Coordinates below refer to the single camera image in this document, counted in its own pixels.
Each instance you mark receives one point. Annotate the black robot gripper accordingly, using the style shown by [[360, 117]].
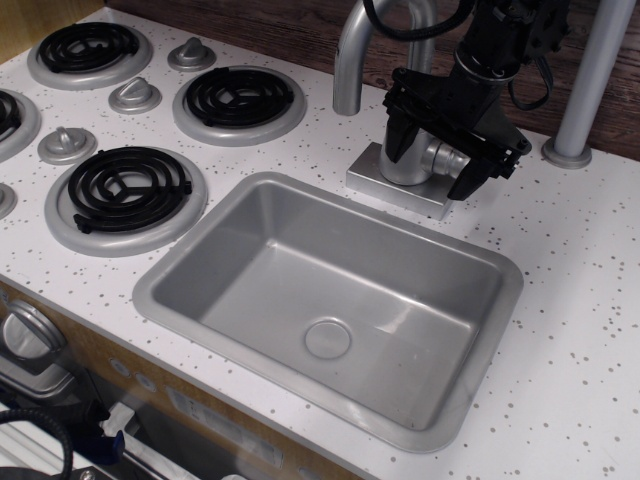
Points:
[[462, 109]]

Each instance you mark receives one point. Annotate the back left stove burner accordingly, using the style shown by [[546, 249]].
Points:
[[88, 56]]

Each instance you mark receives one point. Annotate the blue clamp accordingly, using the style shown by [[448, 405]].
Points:
[[91, 440]]

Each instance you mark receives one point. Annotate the left edge stove burner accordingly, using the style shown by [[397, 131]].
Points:
[[20, 123]]

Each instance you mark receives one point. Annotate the silver vertical pole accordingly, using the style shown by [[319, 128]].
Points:
[[569, 149]]

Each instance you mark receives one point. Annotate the silver faucet lever handle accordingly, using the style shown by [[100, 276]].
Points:
[[440, 158]]

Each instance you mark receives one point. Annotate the silver knob at edge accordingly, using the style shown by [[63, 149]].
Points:
[[8, 200]]

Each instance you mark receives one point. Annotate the back right stove burner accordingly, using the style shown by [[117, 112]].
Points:
[[238, 106]]

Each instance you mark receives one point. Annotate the front right stove burner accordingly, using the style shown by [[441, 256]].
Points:
[[125, 201]]

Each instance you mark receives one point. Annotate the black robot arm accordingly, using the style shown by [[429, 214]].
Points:
[[501, 33]]

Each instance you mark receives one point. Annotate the grey toy sink basin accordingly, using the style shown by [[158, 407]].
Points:
[[386, 324]]

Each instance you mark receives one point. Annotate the silver knob middle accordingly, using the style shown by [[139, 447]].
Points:
[[135, 97]]

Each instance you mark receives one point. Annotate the silver oven dial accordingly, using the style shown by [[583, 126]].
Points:
[[29, 339]]

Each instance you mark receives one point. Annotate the silver knob lower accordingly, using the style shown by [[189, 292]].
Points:
[[66, 146]]

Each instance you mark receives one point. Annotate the silver knob top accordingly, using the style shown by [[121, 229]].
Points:
[[191, 56]]

